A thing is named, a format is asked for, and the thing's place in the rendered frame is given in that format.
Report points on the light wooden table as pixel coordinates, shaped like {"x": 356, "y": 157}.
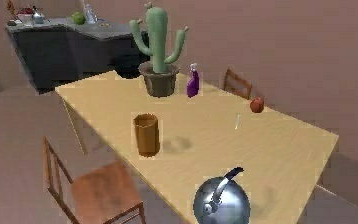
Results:
{"x": 220, "y": 143}

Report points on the brown wooden chair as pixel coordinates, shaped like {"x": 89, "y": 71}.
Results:
{"x": 103, "y": 190}
{"x": 237, "y": 83}

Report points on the small silver kettle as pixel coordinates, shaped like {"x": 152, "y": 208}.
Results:
{"x": 38, "y": 16}

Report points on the dark grey kitchen counter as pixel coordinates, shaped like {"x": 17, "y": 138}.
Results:
{"x": 73, "y": 50}

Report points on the purple spray bottle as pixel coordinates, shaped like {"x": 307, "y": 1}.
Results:
{"x": 193, "y": 85}

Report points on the green lettuce head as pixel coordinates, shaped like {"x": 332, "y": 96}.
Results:
{"x": 78, "y": 18}

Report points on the clear glass bottle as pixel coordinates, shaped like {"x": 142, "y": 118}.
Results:
{"x": 90, "y": 14}

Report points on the dark brown plant pot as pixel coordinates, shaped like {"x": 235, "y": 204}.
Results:
{"x": 159, "y": 83}

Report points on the red apple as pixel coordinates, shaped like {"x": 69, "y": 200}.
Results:
{"x": 257, "y": 105}

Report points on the green cactus plant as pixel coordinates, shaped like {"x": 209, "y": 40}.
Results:
{"x": 157, "y": 43}

